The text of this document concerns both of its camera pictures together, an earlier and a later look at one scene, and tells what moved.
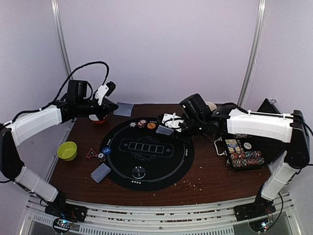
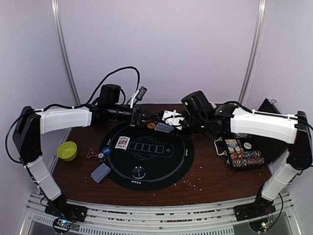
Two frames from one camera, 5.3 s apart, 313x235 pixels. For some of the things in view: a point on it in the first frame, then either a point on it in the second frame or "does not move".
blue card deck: [100, 173] does not move
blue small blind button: [106, 150] does not move
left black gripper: [105, 108] -> [137, 115]
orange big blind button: [151, 125] does not move
